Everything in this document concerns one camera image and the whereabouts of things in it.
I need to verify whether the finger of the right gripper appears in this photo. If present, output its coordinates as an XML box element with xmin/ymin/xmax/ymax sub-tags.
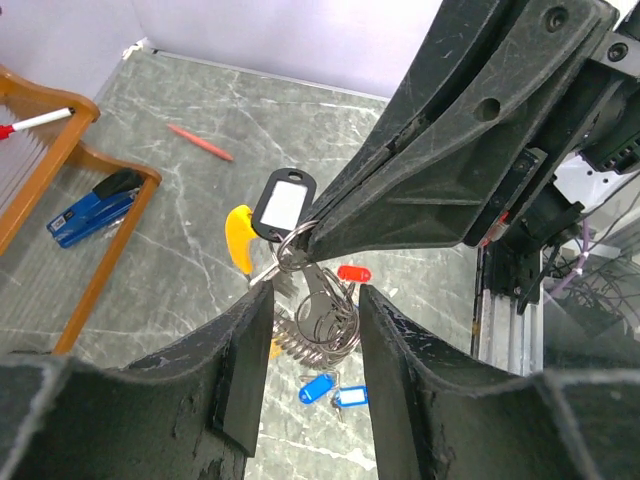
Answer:
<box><xmin>306</xmin><ymin>1</ymin><xmax>619</xmax><ymax>260</ymax></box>
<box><xmin>314</xmin><ymin>1</ymin><xmax>513</xmax><ymax>210</ymax></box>

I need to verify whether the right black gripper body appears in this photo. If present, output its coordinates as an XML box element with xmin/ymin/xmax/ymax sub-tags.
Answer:
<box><xmin>462</xmin><ymin>29</ymin><xmax>639</xmax><ymax>295</ymax></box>

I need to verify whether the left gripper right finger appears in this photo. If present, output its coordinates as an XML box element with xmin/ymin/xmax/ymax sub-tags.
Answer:
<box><xmin>359</xmin><ymin>285</ymin><xmax>639</xmax><ymax>479</ymax></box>

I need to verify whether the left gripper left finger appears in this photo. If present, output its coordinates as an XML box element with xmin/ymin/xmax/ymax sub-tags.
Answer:
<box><xmin>1</xmin><ymin>283</ymin><xmax>274</xmax><ymax>479</ymax></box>

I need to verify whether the black key tag key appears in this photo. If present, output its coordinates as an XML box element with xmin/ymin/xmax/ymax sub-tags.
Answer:
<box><xmin>248</xmin><ymin>167</ymin><xmax>321</xmax><ymax>289</ymax></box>

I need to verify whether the yellow keyring with keys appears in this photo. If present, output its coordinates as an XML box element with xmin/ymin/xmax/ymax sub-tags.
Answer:
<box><xmin>224</xmin><ymin>205</ymin><xmax>360</xmax><ymax>370</ymax></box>

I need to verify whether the blue key tag lower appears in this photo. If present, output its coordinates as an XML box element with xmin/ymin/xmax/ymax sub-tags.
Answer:
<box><xmin>331</xmin><ymin>385</ymin><xmax>369</xmax><ymax>421</ymax></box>

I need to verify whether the blue key tag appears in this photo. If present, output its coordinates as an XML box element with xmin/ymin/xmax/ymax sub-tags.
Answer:
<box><xmin>331</xmin><ymin>385</ymin><xmax>369</xmax><ymax>421</ymax></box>
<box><xmin>298</xmin><ymin>373</ymin><xmax>336</xmax><ymax>405</ymax></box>

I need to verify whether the red key tag key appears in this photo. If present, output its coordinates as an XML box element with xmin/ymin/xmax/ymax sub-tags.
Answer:
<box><xmin>337</xmin><ymin>265</ymin><xmax>372</xmax><ymax>283</ymax></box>

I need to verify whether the blue key tag upper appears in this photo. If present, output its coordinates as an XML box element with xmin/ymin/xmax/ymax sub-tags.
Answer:
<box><xmin>298</xmin><ymin>373</ymin><xmax>336</xmax><ymax>405</ymax></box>

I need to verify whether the blue stapler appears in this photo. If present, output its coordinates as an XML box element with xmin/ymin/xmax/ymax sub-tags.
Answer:
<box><xmin>46</xmin><ymin>168</ymin><xmax>144</xmax><ymax>249</ymax></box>

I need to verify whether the orange pencil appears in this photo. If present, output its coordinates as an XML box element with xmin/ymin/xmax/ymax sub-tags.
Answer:
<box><xmin>167</xmin><ymin>124</ymin><xmax>234</xmax><ymax>162</ymax></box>

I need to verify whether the wooden three-tier shelf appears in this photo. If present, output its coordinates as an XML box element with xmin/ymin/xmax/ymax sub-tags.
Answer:
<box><xmin>1</xmin><ymin>68</ymin><xmax>176</xmax><ymax>367</ymax></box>

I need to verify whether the red cap marker right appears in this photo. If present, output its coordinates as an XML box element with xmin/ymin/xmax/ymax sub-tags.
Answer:
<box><xmin>0</xmin><ymin>107</ymin><xmax>75</xmax><ymax>140</ymax></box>

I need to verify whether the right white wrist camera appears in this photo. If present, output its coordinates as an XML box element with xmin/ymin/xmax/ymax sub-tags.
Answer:
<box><xmin>553</xmin><ymin>155</ymin><xmax>633</xmax><ymax>210</ymax></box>

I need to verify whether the aluminium frame rail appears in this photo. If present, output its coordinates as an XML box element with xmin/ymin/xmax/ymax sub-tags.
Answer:
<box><xmin>471</xmin><ymin>242</ymin><xmax>544</xmax><ymax>376</ymax></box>

